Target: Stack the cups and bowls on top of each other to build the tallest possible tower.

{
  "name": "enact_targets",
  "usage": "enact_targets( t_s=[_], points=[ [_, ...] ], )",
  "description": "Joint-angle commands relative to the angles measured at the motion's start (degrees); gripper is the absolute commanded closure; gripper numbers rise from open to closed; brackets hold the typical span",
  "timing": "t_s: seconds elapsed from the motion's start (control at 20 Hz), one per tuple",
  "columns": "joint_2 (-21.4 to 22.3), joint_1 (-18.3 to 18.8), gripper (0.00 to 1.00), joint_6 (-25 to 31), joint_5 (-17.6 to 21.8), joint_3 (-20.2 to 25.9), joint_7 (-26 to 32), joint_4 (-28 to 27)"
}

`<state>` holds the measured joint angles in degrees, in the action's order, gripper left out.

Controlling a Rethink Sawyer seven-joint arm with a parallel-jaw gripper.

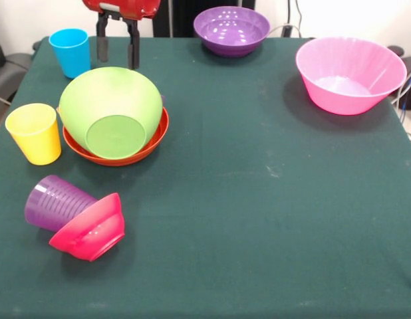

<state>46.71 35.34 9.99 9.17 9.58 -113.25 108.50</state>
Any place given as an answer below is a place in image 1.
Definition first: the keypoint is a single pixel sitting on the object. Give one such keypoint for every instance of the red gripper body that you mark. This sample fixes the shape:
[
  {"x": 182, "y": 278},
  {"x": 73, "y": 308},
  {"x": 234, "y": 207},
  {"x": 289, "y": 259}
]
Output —
[{"x": 139, "y": 8}]

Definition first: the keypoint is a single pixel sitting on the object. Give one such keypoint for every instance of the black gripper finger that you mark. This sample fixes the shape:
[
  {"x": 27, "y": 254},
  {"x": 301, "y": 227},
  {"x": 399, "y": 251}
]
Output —
[
  {"x": 133, "y": 46},
  {"x": 102, "y": 46}
]

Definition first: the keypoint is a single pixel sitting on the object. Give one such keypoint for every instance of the green bowl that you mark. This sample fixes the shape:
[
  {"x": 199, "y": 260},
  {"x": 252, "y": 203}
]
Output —
[{"x": 109, "y": 99}]

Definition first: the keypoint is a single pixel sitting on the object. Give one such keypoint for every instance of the orange wide shallow bowl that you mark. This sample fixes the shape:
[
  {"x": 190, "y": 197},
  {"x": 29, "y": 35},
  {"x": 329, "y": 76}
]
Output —
[{"x": 159, "y": 136}]

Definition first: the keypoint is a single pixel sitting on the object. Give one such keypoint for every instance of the purple rounded deep bowl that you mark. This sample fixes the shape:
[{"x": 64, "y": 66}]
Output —
[{"x": 231, "y": 28}]

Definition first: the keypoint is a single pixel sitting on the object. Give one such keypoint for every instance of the purple plastic cup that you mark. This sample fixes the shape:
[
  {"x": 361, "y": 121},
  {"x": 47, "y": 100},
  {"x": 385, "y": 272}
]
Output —
[{"x": 56, "y": 206}]

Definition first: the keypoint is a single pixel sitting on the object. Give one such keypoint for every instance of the red small bowl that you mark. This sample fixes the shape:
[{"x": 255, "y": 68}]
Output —
[{"x": 92, "y": 232}]

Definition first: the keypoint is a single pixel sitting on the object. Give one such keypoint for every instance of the blue plastic cup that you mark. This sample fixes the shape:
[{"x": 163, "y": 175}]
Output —
[{"x": 72, "y": 56}]

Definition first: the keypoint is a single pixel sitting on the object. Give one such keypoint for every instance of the black small knob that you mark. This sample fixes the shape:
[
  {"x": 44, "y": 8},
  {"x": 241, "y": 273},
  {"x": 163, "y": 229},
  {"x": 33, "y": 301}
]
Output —
[{"x": 36, "y": 45}]

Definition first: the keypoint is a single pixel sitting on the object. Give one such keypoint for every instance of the black office chair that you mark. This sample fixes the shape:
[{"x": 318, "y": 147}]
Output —
[{"x": 12, "y": 66}]

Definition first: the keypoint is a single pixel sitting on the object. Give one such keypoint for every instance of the yellow plastic cup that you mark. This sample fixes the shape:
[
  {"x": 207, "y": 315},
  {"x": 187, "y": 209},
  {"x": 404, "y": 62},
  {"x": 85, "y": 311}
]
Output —
[{"x": 36, "y": 143}]

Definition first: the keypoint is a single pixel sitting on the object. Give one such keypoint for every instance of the black power plug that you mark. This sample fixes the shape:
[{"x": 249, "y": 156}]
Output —
[{"x": 287, "y": 30}]

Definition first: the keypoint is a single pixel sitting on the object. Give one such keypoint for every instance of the pink large bowl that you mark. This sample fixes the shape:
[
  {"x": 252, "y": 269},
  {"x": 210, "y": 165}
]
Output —
[{"x": 348, "y": 73}]

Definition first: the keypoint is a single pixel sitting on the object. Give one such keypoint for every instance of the dark green table cloth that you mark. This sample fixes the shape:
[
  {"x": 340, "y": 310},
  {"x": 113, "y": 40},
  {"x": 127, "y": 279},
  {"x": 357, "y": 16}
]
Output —
[{"x": 292, "y": 249}]

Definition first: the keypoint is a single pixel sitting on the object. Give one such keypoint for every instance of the black rounded object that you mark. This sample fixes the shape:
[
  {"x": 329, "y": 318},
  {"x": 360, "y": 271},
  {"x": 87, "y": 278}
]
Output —
[{"x": 395, "y": 50}]

